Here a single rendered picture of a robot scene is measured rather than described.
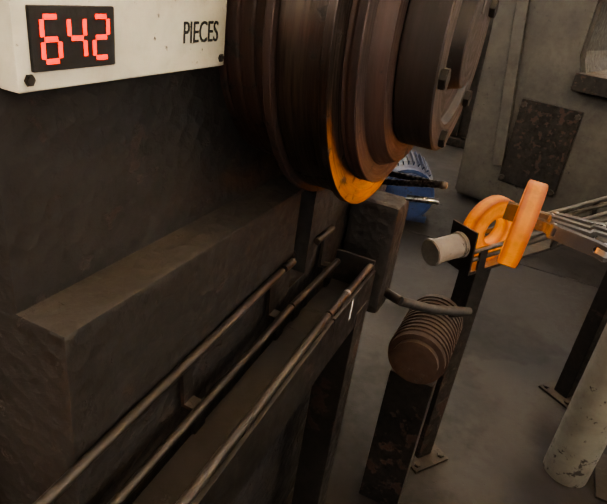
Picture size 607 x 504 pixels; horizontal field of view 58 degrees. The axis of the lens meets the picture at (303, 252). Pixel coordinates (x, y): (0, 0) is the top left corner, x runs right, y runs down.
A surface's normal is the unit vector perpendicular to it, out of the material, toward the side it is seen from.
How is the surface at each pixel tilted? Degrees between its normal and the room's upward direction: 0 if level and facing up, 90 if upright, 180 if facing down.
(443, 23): 81
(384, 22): 86
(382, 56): 96
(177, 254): 0
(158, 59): 90
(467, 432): 0
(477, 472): 0
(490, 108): 90
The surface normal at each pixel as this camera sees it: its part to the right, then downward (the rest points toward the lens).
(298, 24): -0.43, 0.34
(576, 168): -0.63, 0.28
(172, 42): 0.89, 0.30
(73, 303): 0.13, -0.88
